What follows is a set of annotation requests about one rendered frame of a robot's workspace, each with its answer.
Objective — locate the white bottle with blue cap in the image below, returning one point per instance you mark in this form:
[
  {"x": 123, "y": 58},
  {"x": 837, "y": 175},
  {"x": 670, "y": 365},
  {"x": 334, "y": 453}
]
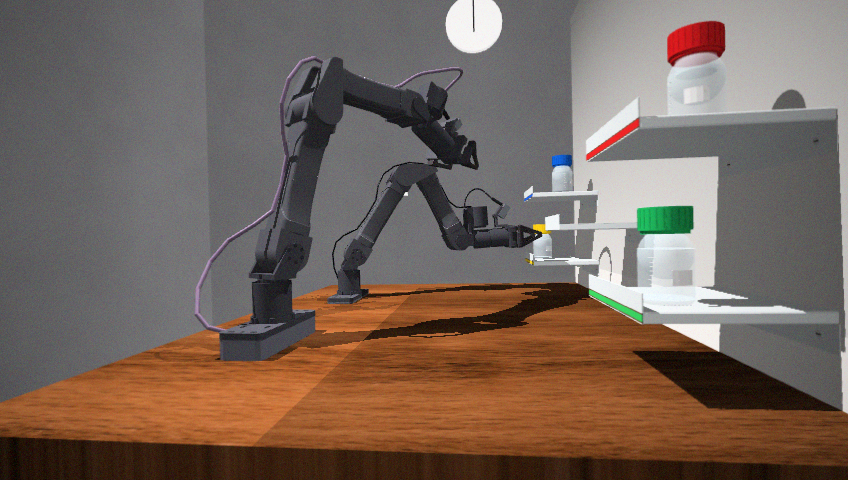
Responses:
[{"x": 562, "y": 174}]

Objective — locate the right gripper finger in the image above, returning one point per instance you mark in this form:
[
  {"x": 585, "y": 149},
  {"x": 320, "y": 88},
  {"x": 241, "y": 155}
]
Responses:
[
  {"x": 436, "y": 164},
  {"x": 474, "y": 155}
]

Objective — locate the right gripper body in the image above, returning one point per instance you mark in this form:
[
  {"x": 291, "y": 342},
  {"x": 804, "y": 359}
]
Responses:
[{"x": 449, "y": 146}]

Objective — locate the white bottle with yellow cap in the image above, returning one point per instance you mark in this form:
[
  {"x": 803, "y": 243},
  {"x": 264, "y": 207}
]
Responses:
[{"x": 542, "y": 247}]

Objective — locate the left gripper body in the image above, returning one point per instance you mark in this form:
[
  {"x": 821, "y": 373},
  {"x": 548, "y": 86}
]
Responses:
[{"x": 502, "y": 236}]

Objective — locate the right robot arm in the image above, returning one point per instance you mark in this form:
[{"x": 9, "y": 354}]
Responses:
[{"x": 284, "y": 246}]

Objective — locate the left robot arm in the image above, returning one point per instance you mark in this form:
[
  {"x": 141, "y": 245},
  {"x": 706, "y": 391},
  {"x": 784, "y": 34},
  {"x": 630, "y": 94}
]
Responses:
[{"x": 455, "y": 236}]

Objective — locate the translucent bottle with red cap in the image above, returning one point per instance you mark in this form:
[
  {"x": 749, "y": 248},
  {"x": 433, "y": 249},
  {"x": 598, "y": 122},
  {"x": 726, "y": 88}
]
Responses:
[{"x": 697, "y": 83}]

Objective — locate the clear bottle with green cap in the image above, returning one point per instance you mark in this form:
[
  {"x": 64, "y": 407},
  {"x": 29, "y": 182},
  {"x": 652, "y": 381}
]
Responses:
[{"x": 666, "y": 256}]

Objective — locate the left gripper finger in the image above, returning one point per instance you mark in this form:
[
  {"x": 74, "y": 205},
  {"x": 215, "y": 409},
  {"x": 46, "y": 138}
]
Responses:
[
  {"x": 521, "y": 229},
  {"x": 525, "y": 239}
]

